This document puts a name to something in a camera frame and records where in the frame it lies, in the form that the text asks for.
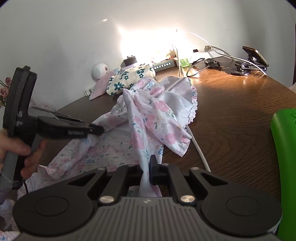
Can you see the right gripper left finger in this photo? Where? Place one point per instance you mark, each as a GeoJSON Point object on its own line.
{"type": "Point", "coordinates": [119, 183]}

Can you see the person left hand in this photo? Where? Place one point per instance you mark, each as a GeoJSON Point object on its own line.
{"type": "Point", "coordinates": [17, 146]}

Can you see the black webcam with cable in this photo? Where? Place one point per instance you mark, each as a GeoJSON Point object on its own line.
{"type": "Point", "coordinates": [208, 63]}

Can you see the white multi-plug strip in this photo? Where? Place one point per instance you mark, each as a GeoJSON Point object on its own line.
{"type": "Point", "coordinates": [89, 91]}

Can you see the artificial flower bouquet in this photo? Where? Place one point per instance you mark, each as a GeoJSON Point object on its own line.
{"type": "Point", "coordinates": [4, 91]}

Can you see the smartphone on holder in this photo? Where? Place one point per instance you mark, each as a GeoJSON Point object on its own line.
{"type": "Point", "coordinates": [255, 55]}

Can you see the white power strip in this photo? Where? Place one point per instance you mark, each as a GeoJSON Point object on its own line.
{"type": "Point", "coordinates": [208, 48]}

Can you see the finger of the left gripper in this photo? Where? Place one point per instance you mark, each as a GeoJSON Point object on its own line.
{"type": "Point", "coordinates": [35, 111]}
{"type": "Point", "coordinates": [55, 128]}

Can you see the cream teal-flower storage pouch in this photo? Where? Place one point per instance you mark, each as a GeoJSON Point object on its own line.
{"type": "Point", "coordinates": [128, 77]}

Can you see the pink cloth pouch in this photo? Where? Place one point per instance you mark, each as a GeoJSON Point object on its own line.
{"type": "Point", "coordinates": [101, 85]}

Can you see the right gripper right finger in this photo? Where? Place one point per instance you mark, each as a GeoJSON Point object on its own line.
{"type": "Point", "coordinates": [170, 176]}

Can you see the green plastic cup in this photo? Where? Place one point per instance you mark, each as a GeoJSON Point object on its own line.
{"type": "Point", "coordinates": [184, 63]}

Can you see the black phone holder stand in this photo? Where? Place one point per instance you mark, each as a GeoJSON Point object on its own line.
{"type": "Point", "coordinates": [243, 68]}

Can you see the small dark box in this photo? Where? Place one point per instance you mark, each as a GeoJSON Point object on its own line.
{"type": "Point", "coordinates": [129, 60]}

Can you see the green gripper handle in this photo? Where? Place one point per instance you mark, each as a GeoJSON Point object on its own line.
{"type": "Point", "coordinates": [283, 130]}

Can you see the pink floral garment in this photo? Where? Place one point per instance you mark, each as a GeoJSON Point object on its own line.
{"type": "Point", "coordinates": [146, 118]}

